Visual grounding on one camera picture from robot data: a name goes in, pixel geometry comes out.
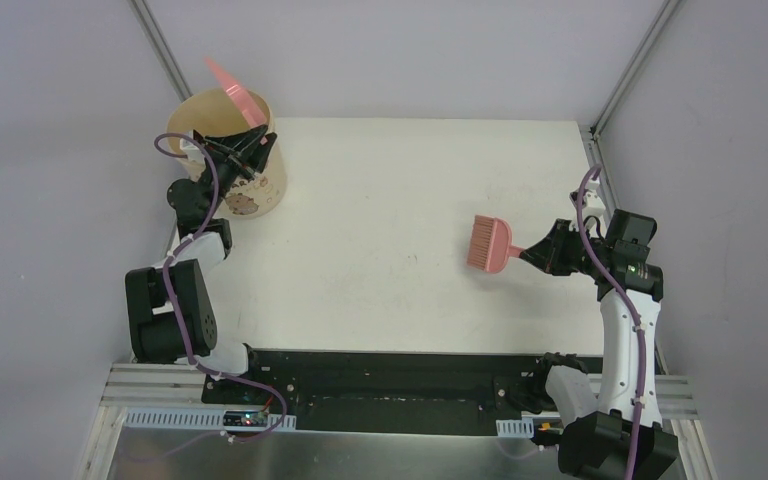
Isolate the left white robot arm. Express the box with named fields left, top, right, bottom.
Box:
left=124, top=125, right=277, bottom=405

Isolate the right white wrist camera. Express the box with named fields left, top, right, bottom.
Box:
left=580, top=175, right=606, bottom=233

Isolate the pink hand brush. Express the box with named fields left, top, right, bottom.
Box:
left=466, top=215, right=525, bottom=274

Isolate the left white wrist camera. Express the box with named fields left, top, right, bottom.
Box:
left=179, top=136, right=205, bottom=166

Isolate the right aluminium frame post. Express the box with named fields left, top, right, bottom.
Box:
left=589, top=0, right=685, bottom=142

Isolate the left aluminium frame post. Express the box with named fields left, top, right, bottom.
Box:
left=127, top=0, right=193, bottom=102

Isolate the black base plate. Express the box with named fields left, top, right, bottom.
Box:
left=136, top=347, right=614, bottom=437

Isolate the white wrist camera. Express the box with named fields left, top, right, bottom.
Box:
left=580, top=175, right=606, bottom=233
left=179, top=136, right=205, bottom=166

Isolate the aluminium front rail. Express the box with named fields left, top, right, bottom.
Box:
left=100, top=362, right=698, bottom=420

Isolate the beige paper bucket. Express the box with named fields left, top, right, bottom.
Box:
left=165, top=88, right=287, bottom=220

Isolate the purple cable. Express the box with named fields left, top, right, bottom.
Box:
left=118, top=133, right=289, bottom=465
left=496, top=165, right=647, bottom=480

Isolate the aluminium frame post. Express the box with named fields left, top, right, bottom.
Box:
left=127, top=0, right=193, bottom=102
left=589, top=0, right=685, bottom=142

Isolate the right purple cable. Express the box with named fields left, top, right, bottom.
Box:
left=496, top=165, right=647, bottom=480

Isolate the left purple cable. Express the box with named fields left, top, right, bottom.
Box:
left=118, top=133, right=289, bottom=465

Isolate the pink plastic dustpan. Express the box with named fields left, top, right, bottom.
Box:
left=204, top=57, right=270, bottom=127

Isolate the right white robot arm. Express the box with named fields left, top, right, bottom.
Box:
left=520, top=210, right=679, bottom=479

